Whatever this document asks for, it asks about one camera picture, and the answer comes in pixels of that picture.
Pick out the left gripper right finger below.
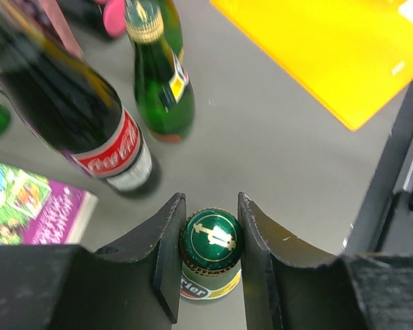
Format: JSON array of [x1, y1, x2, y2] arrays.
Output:
[[237, 192, 413, 329]]

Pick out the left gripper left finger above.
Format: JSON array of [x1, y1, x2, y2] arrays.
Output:
[[0, 192, 187, 329]]

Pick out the blue juice carton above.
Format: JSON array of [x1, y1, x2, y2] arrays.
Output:
[[35, 0, 84, 60]]

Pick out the purple treehouse book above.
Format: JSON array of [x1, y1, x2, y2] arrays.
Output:
[[0, 162, 98, 245]]

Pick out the yellow folder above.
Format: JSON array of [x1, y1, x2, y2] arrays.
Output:
[[214, 0, 413, 131]]

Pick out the black pink drawer unit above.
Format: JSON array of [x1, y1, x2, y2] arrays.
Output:
[[58, 0, 126, 39]]

